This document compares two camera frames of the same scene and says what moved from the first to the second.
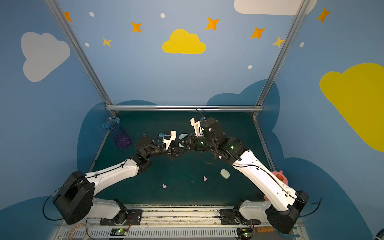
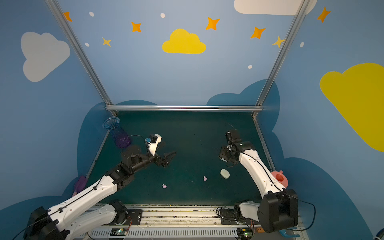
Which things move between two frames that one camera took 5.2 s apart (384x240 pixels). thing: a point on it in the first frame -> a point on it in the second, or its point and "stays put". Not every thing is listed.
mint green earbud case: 224,174 stays put
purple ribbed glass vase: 121,138 stays put
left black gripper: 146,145 -> 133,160
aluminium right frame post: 301,11 stays put
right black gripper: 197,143 -> 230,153
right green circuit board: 244,233 stays put
